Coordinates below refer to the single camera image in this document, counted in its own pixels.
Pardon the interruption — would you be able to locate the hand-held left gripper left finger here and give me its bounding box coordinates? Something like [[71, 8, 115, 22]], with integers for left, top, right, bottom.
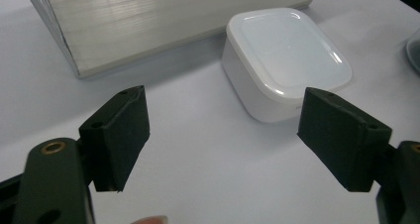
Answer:
[[78, 84, 152, 193]]

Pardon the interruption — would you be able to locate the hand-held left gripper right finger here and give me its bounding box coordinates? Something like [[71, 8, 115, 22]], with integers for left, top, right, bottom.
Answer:
[[296, 86, 393, 193]]

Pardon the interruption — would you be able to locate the white lidded plastic container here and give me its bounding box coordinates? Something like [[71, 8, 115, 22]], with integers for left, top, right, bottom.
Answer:
[[220, 7, 354, 124]]

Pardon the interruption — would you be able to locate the grey bowl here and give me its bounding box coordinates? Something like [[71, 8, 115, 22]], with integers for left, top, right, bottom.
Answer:
[[405, 28, 420, 75]]

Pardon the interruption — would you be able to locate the wire rack with wooden shelf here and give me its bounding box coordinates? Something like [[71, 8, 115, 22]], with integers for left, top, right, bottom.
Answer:
[[21, 0, 322, 80]]

